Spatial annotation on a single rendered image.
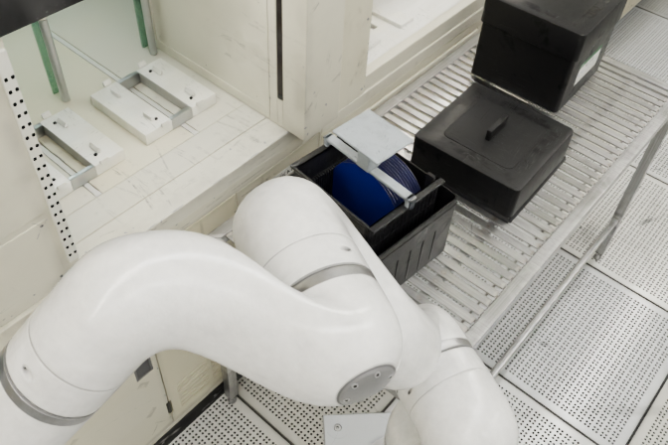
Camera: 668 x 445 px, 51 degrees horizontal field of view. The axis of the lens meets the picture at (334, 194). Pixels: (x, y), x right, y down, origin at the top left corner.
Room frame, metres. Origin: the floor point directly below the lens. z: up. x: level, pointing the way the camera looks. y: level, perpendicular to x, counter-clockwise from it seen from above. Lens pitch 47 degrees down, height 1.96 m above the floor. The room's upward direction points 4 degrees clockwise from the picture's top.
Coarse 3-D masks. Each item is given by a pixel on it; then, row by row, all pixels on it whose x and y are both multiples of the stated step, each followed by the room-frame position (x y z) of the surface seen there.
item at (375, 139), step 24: (360, 120) 1.03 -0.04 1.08; (384, 120) 1.04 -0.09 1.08; (336, 144) 1.04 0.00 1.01; (360, 144) 0.96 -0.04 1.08; (384, 144) 0.97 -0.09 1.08; (408, 144) 0.98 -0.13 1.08; (312, 168) 1.02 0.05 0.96; (408, 192) 0.92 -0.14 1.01; (432, 192) 0.98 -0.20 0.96; (384, 216) 0.88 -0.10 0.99; (408, 216) 0.93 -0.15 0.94; (384, 240) 0.88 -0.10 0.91
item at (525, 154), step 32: (480, 96) 1.42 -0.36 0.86; (448, 128) 1.29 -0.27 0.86; (480, 128) 1.29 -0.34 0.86; (512, 128) 1.30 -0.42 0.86; (544, 128) 1.31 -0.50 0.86; (416, 160) 1.24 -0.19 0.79; (448, 160) 1.19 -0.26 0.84; (480, 160) 1.18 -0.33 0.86; (512, 160) 1.19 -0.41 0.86; (544, 160) 1.20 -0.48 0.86; (480, 192) 1.14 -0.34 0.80; (512, 192) 1.09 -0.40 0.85
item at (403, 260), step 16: (416, 176) 1.07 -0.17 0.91; (448, 192) 1.01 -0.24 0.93; (448, 208) 0.97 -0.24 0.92; (432, 224) 0.94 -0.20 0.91; (448, 224) 0.98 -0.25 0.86; (400, 240) 0.87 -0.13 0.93; (416, 240) 0.90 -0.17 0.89; (432, 240) 0.95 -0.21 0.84; (384, 256) 0.83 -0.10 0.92; (400, 256) 0.87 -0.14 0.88; (416, 256) 0.91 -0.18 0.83; (432, 256) 0.96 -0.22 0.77; (400, 272) 0.88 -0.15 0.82; (416, 272) 0.92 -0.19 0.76
